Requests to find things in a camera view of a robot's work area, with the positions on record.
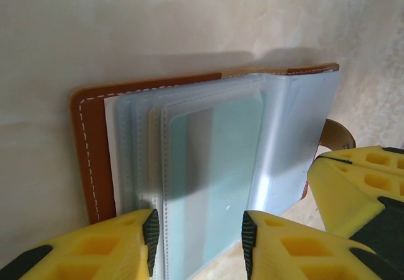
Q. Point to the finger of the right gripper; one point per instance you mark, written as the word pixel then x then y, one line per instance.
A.
pixel 347 198
pixel 378 157

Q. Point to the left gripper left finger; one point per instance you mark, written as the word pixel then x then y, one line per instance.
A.
pixel 94 254

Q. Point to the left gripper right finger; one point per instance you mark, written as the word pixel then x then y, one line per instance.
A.
pixel 300 254

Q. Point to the brown leather card holder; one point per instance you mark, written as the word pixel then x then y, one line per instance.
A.
pixel 91 154

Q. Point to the light teal plastic card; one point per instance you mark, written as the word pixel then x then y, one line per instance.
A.
pixel 221 166

